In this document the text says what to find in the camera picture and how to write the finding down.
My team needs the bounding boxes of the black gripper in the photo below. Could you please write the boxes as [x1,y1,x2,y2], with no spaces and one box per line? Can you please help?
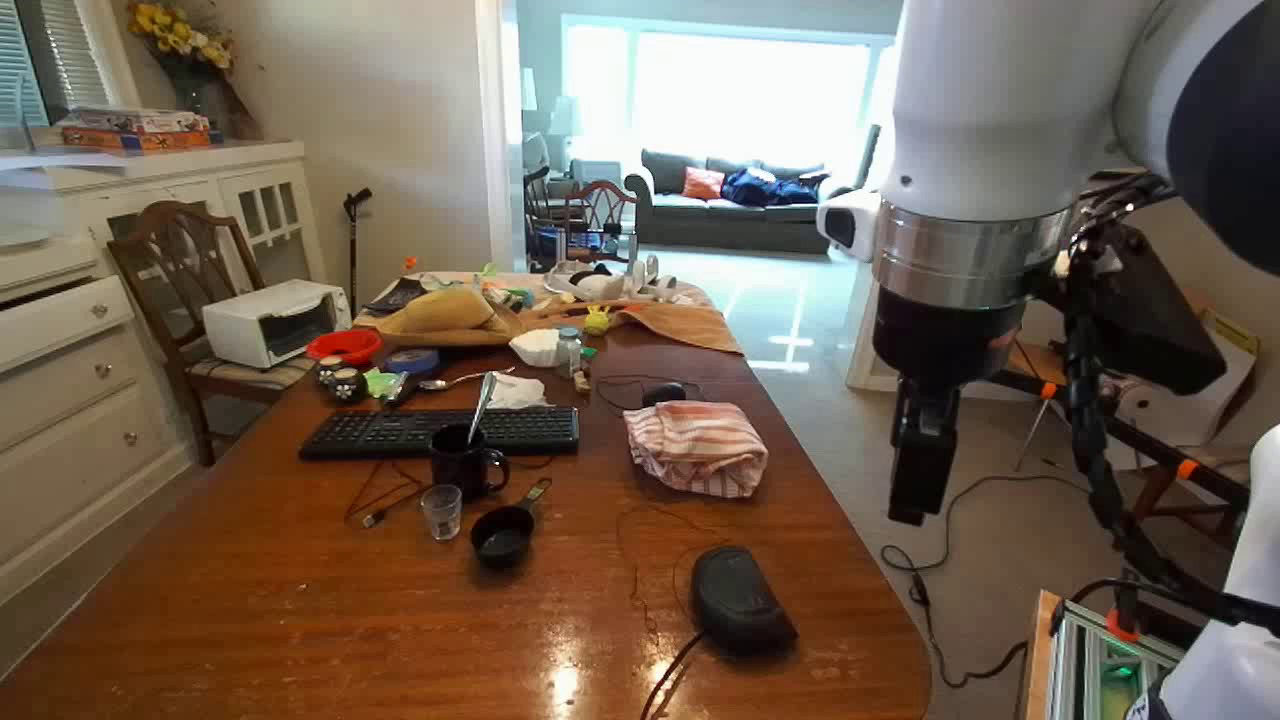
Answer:
[872,291,1020,523]

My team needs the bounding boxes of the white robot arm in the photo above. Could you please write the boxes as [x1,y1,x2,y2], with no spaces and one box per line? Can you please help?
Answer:
[857,0,1280,523]

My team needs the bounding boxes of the black alarm clock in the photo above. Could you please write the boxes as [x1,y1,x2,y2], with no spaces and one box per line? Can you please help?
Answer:
[691,548,798,655]

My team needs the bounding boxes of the red striped folded cloth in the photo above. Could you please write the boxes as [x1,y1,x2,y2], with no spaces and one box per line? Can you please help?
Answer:
[623,400,769,501]

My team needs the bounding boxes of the grey sofa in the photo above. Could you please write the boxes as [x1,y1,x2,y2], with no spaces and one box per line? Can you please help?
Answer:
[623,149,829,255]

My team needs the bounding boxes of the yellow fruit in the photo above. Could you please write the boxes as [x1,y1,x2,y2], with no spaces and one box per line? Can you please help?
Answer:
[581,308,613,335]

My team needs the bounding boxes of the black computer keyboard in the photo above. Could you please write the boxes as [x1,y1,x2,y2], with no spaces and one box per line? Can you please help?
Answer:
[300,410,581,460]

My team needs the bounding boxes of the small black bowl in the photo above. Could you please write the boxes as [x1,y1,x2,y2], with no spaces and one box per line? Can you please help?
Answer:
[473,506,537,574]

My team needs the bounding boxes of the black mug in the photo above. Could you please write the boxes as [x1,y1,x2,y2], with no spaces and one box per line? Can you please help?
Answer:
[428,426,508,501]

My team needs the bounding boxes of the clear shot glass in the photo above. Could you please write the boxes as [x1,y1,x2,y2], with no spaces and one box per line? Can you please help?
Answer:
[420,484,464,545]

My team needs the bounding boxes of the red bowl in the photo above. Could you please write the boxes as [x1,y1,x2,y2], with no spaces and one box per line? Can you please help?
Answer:
[308,324,386,369]

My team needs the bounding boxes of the white printer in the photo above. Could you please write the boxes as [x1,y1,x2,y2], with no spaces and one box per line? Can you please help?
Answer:
[206,281,354,369]

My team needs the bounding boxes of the wooden dining chair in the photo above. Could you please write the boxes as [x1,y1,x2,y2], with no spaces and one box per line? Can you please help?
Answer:
[110,199,303,465]

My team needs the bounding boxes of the yellow flowers in vase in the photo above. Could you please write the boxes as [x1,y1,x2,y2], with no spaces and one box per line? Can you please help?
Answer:
[129,0,258,139]

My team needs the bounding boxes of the white sideboard cabinet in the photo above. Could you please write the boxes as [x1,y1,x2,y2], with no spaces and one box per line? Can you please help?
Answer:
[0,139,324,601]

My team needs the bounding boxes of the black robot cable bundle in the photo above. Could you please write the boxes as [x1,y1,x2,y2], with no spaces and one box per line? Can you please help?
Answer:
[1024,168,1280,631]

